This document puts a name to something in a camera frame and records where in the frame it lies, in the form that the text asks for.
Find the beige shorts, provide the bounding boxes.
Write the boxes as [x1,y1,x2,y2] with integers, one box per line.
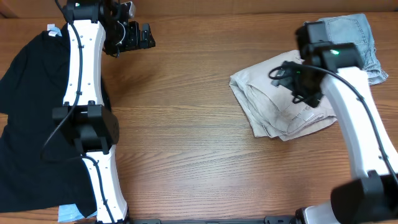
[229,50,337,141]

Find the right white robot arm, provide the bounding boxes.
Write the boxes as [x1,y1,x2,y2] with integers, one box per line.
[268,42,397,223]

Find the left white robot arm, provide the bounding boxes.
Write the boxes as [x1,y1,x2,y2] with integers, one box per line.
[52,1,155,223]

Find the folded light blue jeans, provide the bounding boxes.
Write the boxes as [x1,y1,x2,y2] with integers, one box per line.
[318,14,388,85]

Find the black t-shirt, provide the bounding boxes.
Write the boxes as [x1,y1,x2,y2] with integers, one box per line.
[1,26,96,218]

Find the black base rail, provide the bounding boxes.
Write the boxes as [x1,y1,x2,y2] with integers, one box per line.
[128,215,305,224]

